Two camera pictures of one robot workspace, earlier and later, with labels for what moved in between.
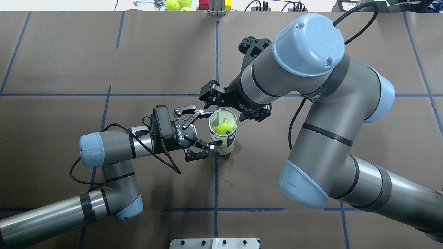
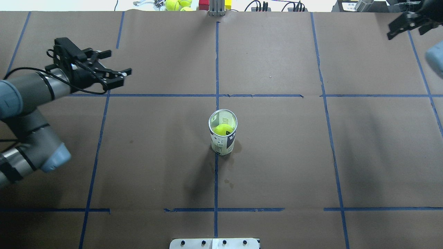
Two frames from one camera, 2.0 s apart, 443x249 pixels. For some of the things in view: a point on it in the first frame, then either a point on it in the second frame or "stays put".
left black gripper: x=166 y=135 → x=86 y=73
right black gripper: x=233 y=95 → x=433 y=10
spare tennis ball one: x=172 y=5 stays put
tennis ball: x=223 y=129 stays put
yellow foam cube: x=228 y=4 stays put
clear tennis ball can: x=223 y=127 stays put
